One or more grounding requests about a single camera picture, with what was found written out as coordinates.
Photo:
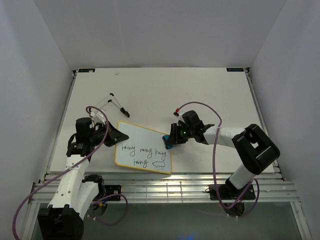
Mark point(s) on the black wire whiteboard stand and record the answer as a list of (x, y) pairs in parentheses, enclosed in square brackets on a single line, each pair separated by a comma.
[(110, 98)]

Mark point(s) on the left blue table label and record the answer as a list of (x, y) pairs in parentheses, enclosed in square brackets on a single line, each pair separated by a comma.
[(86, 70)]

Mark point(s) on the yellow framed whiteboard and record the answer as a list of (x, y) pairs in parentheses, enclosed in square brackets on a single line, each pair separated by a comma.
[(143, 150)]

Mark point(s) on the blue whiteboard eraser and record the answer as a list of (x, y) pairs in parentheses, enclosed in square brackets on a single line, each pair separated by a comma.
[(166, 143)]

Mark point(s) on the right blue table label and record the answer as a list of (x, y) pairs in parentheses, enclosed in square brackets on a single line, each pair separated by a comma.
[(235, 69)]

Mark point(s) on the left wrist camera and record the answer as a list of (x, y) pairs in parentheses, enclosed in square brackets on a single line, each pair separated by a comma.
[(97, 117)]

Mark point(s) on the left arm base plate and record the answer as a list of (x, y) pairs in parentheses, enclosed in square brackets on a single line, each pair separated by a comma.
[(112, 191)]

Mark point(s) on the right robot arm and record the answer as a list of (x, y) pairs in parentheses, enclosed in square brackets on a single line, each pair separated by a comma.
[(255, 149)]

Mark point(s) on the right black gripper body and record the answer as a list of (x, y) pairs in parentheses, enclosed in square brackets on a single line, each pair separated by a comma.
[(181, 134)]

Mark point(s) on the blue table label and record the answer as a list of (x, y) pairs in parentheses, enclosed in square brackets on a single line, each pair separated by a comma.
[(86, 70), (235, 69)]

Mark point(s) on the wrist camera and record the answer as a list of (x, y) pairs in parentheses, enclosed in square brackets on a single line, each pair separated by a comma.
[(179, 115), (97, 117)]

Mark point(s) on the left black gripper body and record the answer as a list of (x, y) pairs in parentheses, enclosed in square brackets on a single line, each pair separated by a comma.
[(98, 136)]

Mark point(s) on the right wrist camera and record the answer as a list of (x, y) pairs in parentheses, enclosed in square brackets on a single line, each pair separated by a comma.
[(179, 115)]

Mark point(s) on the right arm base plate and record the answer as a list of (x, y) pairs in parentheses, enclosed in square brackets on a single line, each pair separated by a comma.
[(227, 193)]

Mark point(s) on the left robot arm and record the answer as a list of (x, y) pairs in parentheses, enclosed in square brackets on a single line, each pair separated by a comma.
[(63, 218)]

